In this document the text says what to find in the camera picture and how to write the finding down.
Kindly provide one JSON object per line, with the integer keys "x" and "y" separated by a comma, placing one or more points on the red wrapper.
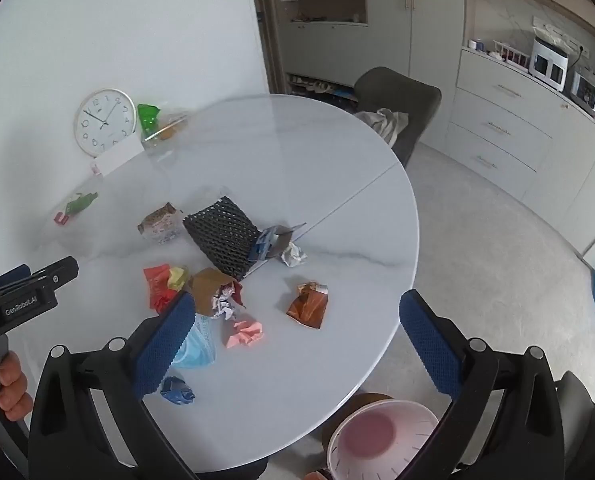
{"x": 157, "y": 285}

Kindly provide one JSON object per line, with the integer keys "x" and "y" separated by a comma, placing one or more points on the blue cardboard box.
{"x": 270, "y": 242}

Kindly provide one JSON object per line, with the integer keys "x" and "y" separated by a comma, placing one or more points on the light blue plastic bag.
{"x": 198, "y": 347}

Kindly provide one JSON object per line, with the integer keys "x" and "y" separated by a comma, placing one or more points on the beige cloth bag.
{"x": 387, "y": 122}

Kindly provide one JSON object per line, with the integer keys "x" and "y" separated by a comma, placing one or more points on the white crumpled tissue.
{"x": 292, "y": 255}

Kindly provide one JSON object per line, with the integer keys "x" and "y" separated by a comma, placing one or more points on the yellow wrapper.
{"x": 178, "y": 277}

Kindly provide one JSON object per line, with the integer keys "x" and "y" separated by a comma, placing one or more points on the brown snack packet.
{"x": 157, "y": 220}

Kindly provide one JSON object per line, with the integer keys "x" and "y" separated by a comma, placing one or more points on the pink trash bin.
{"x": 372, "y": 435}

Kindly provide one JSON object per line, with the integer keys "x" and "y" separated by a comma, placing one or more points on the blue paper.
{"x": 177, "y": 391}

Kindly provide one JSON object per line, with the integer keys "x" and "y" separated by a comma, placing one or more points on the white printed crumpled paper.
{"x": 225, "y": 305}

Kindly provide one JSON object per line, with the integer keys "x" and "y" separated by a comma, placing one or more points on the white countertop appliance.
{"x": 547, "y": 65}

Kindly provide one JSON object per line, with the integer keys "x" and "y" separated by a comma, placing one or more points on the dark grey chair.
{"x": 402, "y": 95}

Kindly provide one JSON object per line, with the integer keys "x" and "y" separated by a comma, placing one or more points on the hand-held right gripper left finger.
{"x": 170, "y": 345}

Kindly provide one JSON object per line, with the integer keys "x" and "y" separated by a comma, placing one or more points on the person's left hand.
{"x": 13, "y": 385}

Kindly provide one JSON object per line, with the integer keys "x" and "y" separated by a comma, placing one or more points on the brown paper wrapper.
{"x": 207, "y": 285}

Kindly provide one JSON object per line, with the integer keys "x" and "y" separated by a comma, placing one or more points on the black foam mesh sleeve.
{"x": 222, "y": 235}

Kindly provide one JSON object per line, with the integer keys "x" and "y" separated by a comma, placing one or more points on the pink paper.
{"x": 245, "y": 334}

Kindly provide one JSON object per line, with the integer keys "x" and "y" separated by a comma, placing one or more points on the white wall clock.
{"x": 102, "y": 120}

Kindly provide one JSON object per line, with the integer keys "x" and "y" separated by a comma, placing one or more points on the white card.
{"x": 120, "y": 157}

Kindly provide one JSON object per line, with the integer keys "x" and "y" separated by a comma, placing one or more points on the green plastic bag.
{"x": 148, "y": 117}

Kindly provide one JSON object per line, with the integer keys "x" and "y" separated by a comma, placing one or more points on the red and white rack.
{"x": 512, "y": 55}

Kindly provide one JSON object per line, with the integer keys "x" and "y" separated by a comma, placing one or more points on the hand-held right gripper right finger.
{"x": 430, "y": 345}

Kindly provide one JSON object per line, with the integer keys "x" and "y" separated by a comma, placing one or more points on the clear packet with green contents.
{"x": 74, "y": 205}

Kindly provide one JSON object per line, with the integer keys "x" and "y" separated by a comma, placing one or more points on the grey wall cabinet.
{"x": 427, "y": 35}

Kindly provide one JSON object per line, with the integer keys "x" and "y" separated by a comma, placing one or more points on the orange brown snack bag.
{"x": 307, "y": 307}

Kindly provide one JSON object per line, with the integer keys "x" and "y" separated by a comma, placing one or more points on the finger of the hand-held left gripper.
{"x": 7, "y": 277}
{"x": 57, "y": 270}

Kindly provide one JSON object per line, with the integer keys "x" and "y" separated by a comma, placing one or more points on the silver countertop appliance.
{"x": 585, "y": 92}

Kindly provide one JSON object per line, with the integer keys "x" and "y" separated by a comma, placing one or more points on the white tall cabinet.
{"x": 577, "y": 185}

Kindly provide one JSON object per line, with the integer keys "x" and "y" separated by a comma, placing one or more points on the grey drawer cabinet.
{"x": 497, "y": 125}

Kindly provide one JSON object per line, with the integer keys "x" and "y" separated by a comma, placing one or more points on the clear plastic bag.
{"x": 171, "y": 130}

